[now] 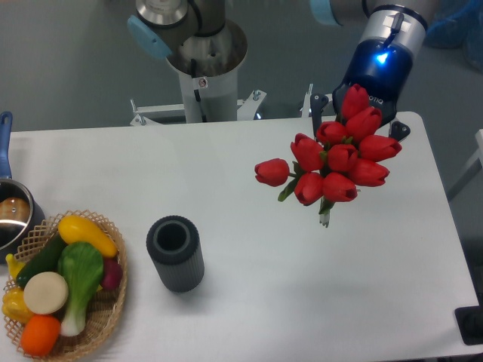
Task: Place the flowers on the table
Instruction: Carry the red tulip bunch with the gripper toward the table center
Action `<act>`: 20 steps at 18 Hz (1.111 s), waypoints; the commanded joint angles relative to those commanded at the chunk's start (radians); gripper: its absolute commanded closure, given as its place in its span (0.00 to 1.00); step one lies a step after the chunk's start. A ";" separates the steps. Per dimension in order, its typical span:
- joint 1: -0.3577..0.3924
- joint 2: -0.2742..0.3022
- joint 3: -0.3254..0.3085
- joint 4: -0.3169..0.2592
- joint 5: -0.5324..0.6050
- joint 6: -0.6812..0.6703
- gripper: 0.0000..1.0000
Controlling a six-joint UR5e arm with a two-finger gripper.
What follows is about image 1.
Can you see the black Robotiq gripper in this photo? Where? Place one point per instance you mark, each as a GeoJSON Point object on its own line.
{"type": "Point", "coordinates": [349, 100]}

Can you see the red tulip bouquet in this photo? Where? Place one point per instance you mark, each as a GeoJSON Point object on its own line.
{"type": "Point", "coordinates": [343, 154]}

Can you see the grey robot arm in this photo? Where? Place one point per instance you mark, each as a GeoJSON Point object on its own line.
{"type": "Point", "coordinates": [206, 49]}

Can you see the blue plastic bag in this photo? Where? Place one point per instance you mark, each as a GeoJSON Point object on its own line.
{"type": "Point", "coordinates": [458, 24]}

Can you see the dark grey ribbed vase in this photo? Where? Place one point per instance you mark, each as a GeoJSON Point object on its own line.
{"type": "Point", "coordinates": [174, 246]}

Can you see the black device at edge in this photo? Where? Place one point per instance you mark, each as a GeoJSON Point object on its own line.
{"type": "Point", "coordinates": [469, 321]}

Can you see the purple red radish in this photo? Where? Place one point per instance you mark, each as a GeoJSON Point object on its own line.
{"type": "Point", "coordinates": [112, 274]}

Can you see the yellow squash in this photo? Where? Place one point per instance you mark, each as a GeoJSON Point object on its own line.
{"type": "Point", "coordinates": [73, 228]}

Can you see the green bok choy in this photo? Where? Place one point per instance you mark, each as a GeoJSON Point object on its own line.
{"type": "Point", "coordinates": [81, 266]}

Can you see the woven wicker basket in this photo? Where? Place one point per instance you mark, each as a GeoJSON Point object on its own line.
{"type": "Point", "coordinates": [104, 310]}

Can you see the dark green cucumber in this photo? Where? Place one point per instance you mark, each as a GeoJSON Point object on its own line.
{"type": "Point", "coordinates": [44, 261]}

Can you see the beige round bun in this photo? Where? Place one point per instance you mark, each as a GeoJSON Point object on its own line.
{"type": "Point", "coordinates": [46, 293]}

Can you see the yellow banana tip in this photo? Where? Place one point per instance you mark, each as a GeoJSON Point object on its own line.
{"type": "Point", "coordinates": [14, 266]}

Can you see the orange fruit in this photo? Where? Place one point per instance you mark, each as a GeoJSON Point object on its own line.
{"type": "Point", "coordinates": [40, 335]}

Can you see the yellow bell pepper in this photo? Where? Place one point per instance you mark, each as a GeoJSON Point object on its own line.
{"type": "Point", "coordinates": [14, 306]}

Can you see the white frame at right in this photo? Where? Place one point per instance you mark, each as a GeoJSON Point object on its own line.
{"type": "Point", "coordinates": [469, 170]}

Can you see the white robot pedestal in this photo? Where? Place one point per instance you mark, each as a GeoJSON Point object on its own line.
{"type": "Point", "coordinates": [205, 99]}

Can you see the blue handled saucepan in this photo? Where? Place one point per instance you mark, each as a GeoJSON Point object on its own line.
{"type": "Point", "coordinates": [19, 211]}

